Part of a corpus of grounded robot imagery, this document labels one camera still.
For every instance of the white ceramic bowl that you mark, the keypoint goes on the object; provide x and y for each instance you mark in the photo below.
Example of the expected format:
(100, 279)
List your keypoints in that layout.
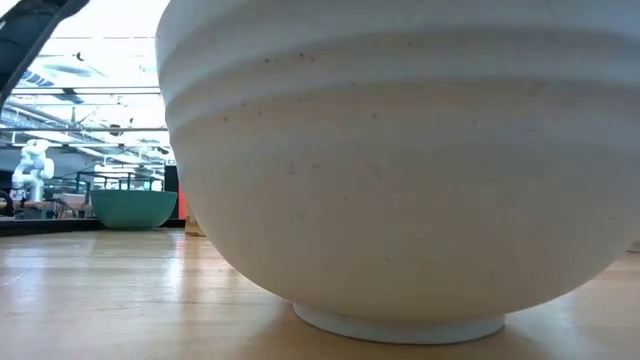
(400, 175)

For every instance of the teal ceramic bowl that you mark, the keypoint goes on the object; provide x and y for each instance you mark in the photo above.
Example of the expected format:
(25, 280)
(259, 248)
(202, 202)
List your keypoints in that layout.
(132, 210)

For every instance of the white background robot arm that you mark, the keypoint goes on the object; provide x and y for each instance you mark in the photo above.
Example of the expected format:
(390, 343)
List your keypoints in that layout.
(34, 167)

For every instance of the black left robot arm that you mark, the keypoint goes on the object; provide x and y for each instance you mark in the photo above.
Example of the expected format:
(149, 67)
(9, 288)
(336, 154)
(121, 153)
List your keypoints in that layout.
(20, 40)

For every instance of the cluttered background workbench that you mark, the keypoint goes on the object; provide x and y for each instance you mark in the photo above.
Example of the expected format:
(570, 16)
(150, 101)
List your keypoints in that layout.
(60, 202)

